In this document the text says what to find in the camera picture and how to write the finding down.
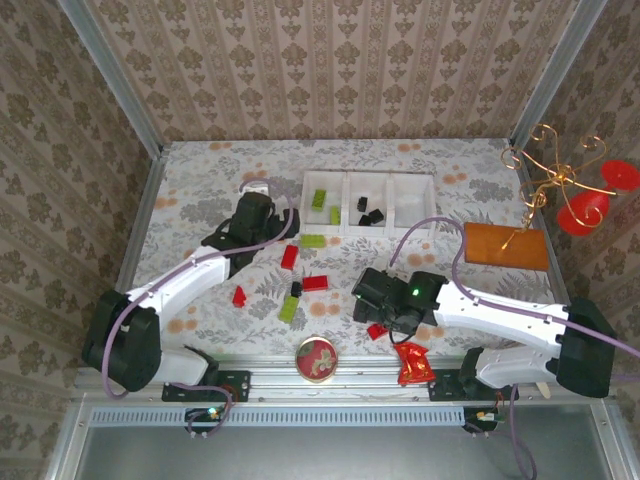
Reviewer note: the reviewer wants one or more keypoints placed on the green lego brick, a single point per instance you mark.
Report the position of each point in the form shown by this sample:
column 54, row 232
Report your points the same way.
column 335, row 215
column 313, row 241
column 289, row 308
column 318, row 198

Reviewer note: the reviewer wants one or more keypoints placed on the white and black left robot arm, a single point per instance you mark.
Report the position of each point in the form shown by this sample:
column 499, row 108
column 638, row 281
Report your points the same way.
column 175, row 285

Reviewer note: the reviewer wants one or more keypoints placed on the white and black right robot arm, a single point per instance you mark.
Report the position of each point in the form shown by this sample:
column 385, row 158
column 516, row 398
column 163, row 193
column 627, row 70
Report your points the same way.
column 500, row 310

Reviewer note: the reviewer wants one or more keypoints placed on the red snack packet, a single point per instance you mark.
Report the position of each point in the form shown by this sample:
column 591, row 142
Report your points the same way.
column 412, row 365

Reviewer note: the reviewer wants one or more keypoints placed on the small red lego brick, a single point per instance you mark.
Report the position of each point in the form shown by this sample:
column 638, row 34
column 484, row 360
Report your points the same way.
column 239, row 296

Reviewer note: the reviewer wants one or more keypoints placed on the floral patterned table cover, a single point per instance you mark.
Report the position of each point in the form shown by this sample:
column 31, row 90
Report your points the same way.
column 340, row 260

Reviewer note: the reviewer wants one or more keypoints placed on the orange-brown wooden block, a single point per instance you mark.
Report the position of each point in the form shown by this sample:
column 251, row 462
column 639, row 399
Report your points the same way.
column 500, row 247

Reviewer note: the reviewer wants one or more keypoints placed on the white three-compartment container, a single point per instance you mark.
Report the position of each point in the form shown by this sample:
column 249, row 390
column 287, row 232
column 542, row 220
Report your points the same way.
column 410, row 200

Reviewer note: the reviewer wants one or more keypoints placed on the round tin with floral lid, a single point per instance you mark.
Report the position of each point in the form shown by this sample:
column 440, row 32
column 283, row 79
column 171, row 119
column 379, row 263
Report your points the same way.
column 316, row 361

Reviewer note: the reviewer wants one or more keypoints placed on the wooden spoon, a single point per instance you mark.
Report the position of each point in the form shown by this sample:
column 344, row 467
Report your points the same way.
column 544, row 390

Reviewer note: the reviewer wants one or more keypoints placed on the red plastic goblet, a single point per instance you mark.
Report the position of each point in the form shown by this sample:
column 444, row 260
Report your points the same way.
column 622, row 175

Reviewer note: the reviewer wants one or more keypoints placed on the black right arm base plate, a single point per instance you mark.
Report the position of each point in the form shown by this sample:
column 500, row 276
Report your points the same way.
column 440, row 390

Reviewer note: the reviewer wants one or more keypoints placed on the aluminium front frame beam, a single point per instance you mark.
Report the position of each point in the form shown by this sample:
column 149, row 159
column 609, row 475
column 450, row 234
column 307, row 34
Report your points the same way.
column 360, row 390

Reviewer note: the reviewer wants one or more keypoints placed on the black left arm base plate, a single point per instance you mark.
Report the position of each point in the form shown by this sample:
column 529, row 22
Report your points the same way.
column 240, row 385

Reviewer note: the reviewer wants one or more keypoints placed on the aluminium frame post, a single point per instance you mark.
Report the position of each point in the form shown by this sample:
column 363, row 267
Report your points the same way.
column 115, row 85
column 555, row 75

